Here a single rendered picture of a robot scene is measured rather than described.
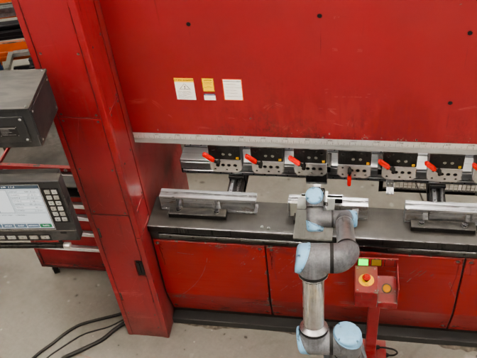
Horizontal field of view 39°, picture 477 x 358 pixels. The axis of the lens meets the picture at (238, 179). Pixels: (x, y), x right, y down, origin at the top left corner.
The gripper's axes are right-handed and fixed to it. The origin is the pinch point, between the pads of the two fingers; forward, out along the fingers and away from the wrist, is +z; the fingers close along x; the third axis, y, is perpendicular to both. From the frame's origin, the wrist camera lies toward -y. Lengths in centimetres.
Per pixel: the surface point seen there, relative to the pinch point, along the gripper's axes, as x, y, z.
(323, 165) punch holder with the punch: -2.5, 17.1, -16.3
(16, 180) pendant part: 115, -1, -78
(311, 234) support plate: 1.4, -14.6, -11.2
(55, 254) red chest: 164, -35, 71
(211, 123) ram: 47, 32, -33
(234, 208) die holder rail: 42.3, -3.2, 10.8
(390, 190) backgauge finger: -34.5, 9.3, 8.3
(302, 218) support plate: 6.5, -7.0, -4.8
